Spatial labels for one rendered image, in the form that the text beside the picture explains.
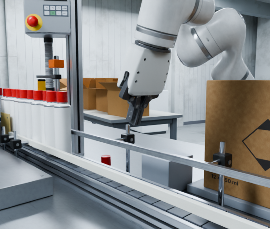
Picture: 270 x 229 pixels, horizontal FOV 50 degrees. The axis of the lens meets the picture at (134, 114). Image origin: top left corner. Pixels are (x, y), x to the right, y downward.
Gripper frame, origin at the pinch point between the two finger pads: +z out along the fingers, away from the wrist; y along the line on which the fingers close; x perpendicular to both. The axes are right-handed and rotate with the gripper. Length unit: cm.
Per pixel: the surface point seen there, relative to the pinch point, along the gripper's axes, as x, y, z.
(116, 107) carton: -153, -128, 75
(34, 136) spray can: -42, 2, 28
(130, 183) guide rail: 7.5, 3.7, 12.2
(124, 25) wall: -457, -363, 33
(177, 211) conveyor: 19.5, 2.5, 10.4
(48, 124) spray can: -33.9, 2.0, 19.3
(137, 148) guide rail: 0.2, -3.7, 9.2
